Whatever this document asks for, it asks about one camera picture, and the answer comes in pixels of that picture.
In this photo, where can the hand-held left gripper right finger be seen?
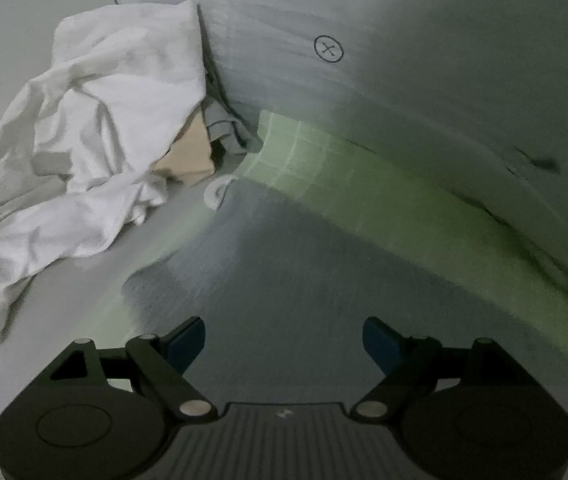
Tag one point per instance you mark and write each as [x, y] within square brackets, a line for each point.
[381, 342]

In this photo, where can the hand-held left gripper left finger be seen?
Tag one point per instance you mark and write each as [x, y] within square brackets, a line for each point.
[186, 342]

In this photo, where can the grey knit sweater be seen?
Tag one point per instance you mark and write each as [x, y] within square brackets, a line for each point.
[314, 270]

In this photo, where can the pale grey sheet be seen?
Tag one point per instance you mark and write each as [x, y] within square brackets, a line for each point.
[64, 300]

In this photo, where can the small white object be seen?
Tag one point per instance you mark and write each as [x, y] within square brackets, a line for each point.
[216, 192]

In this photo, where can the beige cloth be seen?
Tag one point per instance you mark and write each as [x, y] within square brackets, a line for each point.
[189, 155]

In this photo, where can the green grid bed sheet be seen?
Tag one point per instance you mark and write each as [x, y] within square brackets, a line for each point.
[294, 150]

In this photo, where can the small grey cloth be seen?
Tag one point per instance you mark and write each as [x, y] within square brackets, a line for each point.
[224, 125]

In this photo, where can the white shirt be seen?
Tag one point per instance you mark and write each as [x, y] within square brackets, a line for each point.
[89, 135]

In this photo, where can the carrot print quilt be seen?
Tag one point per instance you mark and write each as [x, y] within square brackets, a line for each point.
[414, 60]

